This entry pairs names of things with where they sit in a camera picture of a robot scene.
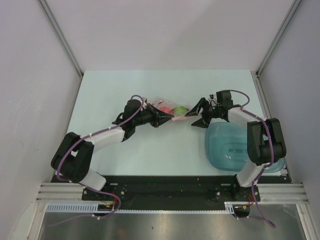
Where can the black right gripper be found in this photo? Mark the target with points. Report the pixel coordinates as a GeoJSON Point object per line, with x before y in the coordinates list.
{"type": "Point", "coordinates": [196, 110]}

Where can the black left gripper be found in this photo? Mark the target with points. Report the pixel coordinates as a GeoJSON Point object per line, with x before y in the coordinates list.
{"type": "Point", "coordinates": [154, 111]}

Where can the red fake food ball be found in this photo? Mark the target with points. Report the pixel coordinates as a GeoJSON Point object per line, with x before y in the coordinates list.
{"type": "Point", "coordinates": [166, 109]}

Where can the clear zip top bag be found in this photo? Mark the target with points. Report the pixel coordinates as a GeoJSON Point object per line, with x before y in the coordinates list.
{"type": "Point", "coordinates": [163, 102]}

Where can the green fake food ball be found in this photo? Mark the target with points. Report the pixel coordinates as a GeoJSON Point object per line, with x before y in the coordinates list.
{"type": "Point", "coordinates": [180, 110]}

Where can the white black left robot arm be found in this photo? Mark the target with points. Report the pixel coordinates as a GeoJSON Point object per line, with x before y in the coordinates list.
{"type": "Point", "coordinates": [73, 157]}

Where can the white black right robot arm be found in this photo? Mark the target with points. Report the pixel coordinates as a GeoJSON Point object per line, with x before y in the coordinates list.
{"type": "Point", "coordinates": [265, 140]}

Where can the teal translucent plastic container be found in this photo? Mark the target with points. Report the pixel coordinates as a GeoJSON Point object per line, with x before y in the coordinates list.
{"type": "Point", "coordinates": [226, 146]}

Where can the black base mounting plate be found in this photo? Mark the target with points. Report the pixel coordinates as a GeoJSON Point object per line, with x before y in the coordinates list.
{"type": "Point", "coordinates": [210, 188]}

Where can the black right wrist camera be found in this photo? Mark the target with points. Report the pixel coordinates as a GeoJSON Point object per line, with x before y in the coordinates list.
{"type": "Point", "coordinates": [224, 98]}

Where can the right aluminium corner post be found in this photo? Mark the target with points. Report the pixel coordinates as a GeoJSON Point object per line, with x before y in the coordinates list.
{"type": "Point", "coordinates": [279, 35]}

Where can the aluminium corner post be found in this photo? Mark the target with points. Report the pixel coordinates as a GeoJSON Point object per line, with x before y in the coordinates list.
{"type": "Point", "coordinates": [60, 36]}
{"type": "Point", "coordinates": [279, 35]}

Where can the aluminium front frame rail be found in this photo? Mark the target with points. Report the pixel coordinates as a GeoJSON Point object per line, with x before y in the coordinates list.
{"type": "Point", "coordinates": [283, 193]}

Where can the white slotted cable duct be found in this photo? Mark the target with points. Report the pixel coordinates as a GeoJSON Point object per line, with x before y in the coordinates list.
{"type": "Point", "coordinates": [79, 208]}

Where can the left aluminium corner post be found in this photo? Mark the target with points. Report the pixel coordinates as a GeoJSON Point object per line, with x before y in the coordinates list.
{"type": "Point", "coordinates": [60, 36]}

